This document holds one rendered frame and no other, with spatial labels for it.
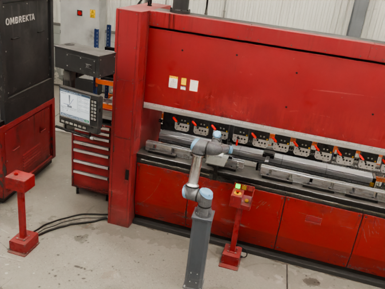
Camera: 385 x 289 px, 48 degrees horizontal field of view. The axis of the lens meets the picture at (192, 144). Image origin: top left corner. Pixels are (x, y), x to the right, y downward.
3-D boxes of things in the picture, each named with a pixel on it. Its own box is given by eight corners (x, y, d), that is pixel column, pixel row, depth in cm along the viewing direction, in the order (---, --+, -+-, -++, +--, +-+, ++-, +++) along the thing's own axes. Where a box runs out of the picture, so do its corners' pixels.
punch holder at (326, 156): (314, 158, 415) (317, 142, 409) (314, 155, 423) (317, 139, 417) (330, 161, 412) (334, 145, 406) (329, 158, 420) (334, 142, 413)
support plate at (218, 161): (205, 163, 422) (205, 162, 422) (211, 153, 445) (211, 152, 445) (223, 167, 418) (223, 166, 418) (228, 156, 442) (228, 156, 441)
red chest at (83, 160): (70, 195, 529) (70, 117, 489) (90, 178, 574) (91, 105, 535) (108, 204, 518) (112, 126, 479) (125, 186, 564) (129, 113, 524)
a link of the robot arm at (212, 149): (220, 144, 356) (234, 144, 402) (208, 141, 359) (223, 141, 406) (217, 158, 357) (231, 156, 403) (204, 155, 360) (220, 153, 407)
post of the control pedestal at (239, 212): (229, 250, 442) (237, 204, 421) (230, 248, 447) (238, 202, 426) (234, 252, 441) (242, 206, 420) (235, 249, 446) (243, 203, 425)
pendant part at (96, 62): (54, 133, 420) (52, 45, 387) (71, 126, 441) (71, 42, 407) (96, 147, 401) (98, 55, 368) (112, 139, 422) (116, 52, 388)
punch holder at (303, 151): (293, 153, 419) (296, 138, 413) (293, 151, 427) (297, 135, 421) (308, 157, 416) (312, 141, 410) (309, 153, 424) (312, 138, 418)
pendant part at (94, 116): (58, 122, 410) (58, 85, 396) (67, 119, 420) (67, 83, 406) (97, 135, 393) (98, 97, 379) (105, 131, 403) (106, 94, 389)
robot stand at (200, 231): (201, 292, 400) (212, 221, 369) (181, 288, 402) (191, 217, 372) (204, 280, 416) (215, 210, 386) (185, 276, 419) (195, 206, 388)
